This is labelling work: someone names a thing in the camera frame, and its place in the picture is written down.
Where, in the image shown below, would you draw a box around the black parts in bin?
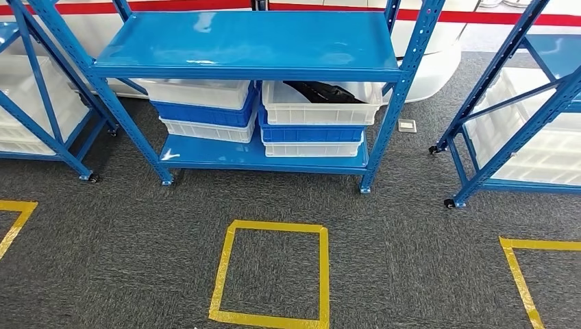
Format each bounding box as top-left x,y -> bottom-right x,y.
283,80 -> 368,105

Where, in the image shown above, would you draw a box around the white stand base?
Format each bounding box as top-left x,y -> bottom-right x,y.
477,0 -> 530,9

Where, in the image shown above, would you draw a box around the blue plastic bin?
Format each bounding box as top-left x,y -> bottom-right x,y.
149,86 -> 260,129
258,105 -> 367,145

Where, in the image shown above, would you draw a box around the blue metal shelf rack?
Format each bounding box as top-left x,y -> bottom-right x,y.
0,0 -> 120,184
25,0 -> 448,195
428,0 -> 581,210

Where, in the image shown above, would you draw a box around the yellow floor tape square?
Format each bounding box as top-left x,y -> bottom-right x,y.
498,236 -> 581,329

